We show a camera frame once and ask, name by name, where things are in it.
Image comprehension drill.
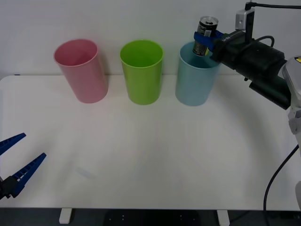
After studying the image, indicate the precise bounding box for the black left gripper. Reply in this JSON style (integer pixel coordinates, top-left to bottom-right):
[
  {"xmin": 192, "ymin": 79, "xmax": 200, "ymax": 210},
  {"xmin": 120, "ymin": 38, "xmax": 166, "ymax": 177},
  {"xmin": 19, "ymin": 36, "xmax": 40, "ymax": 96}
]
[{"xmin": 0, "ymin": 133, "xmax": 47, "ymax": 201}]

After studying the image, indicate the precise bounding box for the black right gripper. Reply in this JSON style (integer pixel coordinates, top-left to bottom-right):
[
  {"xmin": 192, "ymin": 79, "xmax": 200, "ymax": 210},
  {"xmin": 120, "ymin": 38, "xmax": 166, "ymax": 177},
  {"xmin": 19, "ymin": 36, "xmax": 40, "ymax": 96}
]
[{"xmin": 193, "ymin": 29, "xmax": 259, "ymax": 78}]

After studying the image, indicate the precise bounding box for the black drink can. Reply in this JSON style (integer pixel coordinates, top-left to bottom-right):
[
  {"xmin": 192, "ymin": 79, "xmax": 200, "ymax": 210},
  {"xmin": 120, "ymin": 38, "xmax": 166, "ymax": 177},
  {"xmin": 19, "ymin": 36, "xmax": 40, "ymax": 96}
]
[{"xmin": 192, "ymin": 16, "xmax": 219, "ymax": 57}]

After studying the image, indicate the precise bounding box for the pale blue plastic bin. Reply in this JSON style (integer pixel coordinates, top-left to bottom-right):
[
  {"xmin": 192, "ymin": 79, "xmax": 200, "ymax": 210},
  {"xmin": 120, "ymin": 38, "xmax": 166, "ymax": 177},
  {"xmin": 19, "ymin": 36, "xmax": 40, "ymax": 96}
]
[{"xmin": 174, "ymin": 41, "xmax": 222, "ymax": 107}]

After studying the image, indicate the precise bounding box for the white table leg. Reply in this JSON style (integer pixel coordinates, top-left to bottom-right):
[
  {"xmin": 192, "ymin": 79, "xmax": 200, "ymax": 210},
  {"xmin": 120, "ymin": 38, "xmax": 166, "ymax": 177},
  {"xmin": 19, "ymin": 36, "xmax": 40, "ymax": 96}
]
[
  {"xmin": 216, "ymin": 210, "xmax": 230, "ymax": 226},
  {"xmin": 58, "ymin": 208, "xmax": 72, "ymax": 224}
]

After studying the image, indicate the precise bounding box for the green plastic bin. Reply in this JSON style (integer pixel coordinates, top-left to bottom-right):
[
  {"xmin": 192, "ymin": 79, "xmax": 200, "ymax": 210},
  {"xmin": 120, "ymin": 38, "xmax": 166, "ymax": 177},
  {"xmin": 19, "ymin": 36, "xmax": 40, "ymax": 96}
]
[{"xmin": 119, "ymin": 39, "xmax": 164, "ymax": 105}]

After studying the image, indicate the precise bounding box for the pink plastic bin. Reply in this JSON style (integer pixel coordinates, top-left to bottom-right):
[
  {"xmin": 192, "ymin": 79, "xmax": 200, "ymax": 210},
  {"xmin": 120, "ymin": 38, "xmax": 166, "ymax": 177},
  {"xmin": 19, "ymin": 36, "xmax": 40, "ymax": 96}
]
[{"xmin": 53, "ymin": 39, "xmax": 109, "ymax": 104}]

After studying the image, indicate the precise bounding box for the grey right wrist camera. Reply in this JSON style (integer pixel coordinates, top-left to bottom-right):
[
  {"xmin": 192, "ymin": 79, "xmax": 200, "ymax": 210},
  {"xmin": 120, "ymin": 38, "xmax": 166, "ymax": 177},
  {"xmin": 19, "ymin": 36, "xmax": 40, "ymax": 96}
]
[{"xmin": 235, "ymin": 8, "xmax": 255, "ymax": 43}]

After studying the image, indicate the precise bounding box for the black camera cable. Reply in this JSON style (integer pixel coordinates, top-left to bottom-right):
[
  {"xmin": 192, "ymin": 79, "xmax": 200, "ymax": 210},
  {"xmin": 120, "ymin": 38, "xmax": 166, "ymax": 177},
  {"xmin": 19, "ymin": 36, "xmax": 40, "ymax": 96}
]
[{"xmin": 244, "ymin": 0, "xmax": 301, "ymax": 10}]

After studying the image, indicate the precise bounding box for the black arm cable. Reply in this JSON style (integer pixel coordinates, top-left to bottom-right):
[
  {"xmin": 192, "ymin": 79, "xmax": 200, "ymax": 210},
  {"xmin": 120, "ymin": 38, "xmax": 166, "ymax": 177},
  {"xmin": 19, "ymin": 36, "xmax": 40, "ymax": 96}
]
[{"xmin": 263, "ymin": 144, "xmax": 301, "ymax": 211}]

